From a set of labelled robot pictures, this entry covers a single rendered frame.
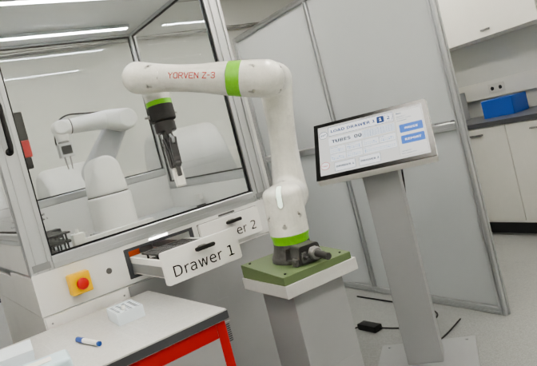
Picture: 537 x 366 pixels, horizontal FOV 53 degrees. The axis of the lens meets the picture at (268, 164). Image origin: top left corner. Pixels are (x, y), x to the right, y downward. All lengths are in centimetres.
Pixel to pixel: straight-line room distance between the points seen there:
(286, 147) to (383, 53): 150
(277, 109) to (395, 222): 89
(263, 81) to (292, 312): 72
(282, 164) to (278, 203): 20
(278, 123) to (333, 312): 65
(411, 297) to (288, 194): 104
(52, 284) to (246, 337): 83
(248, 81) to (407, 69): 157
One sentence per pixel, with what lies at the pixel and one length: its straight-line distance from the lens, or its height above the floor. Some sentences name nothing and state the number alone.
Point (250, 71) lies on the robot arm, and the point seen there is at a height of 141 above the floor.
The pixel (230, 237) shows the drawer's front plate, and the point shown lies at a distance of 190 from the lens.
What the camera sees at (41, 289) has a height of 89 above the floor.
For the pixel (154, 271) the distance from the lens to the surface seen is 192.
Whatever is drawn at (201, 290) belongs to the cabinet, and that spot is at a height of 67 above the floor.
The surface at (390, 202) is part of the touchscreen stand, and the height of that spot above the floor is 79.
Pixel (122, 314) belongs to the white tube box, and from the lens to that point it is 177.
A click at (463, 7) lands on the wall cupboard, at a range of 492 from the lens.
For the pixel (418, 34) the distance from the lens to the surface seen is 306.
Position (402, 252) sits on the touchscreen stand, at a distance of 251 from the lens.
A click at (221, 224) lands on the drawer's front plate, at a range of 225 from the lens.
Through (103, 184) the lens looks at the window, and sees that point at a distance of 210.
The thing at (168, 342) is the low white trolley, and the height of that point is 74.
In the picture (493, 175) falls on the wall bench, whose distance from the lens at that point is 454.
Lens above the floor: 121
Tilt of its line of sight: 3 degrees down
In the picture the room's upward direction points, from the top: 14 degrees counter-clockwise
